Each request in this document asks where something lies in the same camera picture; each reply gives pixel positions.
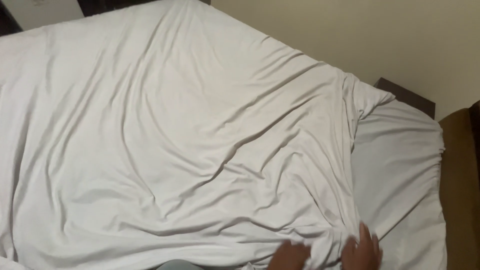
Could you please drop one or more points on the person's left hand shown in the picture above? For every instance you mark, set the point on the person's left hand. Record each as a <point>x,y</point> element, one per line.
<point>287,258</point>

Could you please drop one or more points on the person's right hand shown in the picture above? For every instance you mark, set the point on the person's right hand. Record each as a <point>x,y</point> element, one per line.
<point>360,257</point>

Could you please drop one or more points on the person's grey clothing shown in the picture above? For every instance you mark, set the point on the person's grey clothing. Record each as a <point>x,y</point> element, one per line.
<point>178,266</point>

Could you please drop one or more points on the mattress with white fitted sheet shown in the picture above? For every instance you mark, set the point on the mattress with white fitted sheet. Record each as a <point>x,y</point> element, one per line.
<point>401,176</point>

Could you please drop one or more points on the white top bed sheet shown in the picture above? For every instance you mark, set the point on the white top bed sheet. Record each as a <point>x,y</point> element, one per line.
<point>176,142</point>

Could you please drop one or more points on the person's right fingers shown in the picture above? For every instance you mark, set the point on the person's right fingers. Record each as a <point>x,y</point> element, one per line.
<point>364,234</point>

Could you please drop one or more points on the person's left fingers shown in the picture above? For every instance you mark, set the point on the person's left fingers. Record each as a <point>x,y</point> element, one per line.
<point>303,255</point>

